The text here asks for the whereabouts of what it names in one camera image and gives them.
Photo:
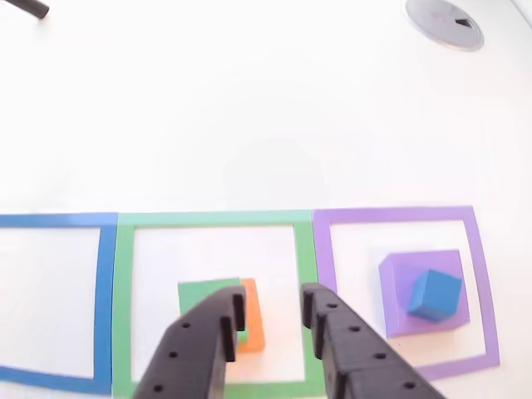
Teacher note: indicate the orange cube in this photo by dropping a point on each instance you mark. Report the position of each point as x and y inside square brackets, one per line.
[254, 320]

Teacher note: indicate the green cube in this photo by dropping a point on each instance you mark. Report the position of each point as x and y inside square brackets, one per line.
[195, 293]

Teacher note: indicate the green square frame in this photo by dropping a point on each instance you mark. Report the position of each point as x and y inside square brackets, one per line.
[122, 291]

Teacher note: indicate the blue square frame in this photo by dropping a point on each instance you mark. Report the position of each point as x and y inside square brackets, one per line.
[104, 291]

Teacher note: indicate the purple square frame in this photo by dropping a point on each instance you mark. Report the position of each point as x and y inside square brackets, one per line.
[324, 249]

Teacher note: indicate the black tripod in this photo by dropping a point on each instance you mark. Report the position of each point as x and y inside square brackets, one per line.
[29, 6]

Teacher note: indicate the small blue cube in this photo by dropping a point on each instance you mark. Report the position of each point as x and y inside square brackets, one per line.
[436, 297]

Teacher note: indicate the flat purple block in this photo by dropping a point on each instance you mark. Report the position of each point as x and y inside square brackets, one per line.
[392, 299]

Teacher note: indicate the silver table grommet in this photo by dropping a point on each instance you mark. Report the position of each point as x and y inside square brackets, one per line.
[440, 23]

